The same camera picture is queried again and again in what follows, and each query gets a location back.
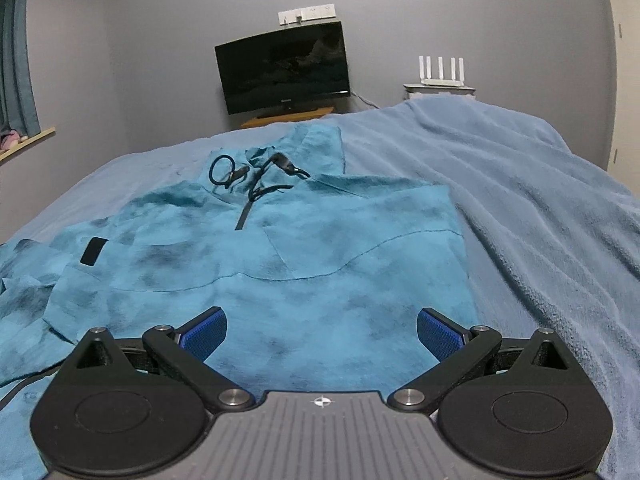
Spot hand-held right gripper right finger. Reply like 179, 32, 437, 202
387, 307, 584, 414

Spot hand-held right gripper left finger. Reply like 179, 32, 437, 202
60, 306, 257, 414

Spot teal mottled hoodie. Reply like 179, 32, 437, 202
0, 125, 479, 480

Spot light blue fleece blanket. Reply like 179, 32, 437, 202
0, 96, 640, 480

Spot wooden monitor stand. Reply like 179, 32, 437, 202
240, 106, 335, 129

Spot white router with antennas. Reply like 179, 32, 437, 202
404, 55, 476, 92

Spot wooden window sill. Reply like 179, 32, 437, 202
0, 127, 57, 162

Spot black flat screen monitor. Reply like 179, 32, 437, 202
214, 21, 351, 116

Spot white wardrobe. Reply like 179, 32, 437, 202
597, 0, 640, 182

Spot blue curtain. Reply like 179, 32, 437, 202
0, 0, 42, 137

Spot grey monitor cable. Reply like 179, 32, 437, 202
349, 87, 385, 110

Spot white wall power strip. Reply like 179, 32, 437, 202
277, 4, 337, 26

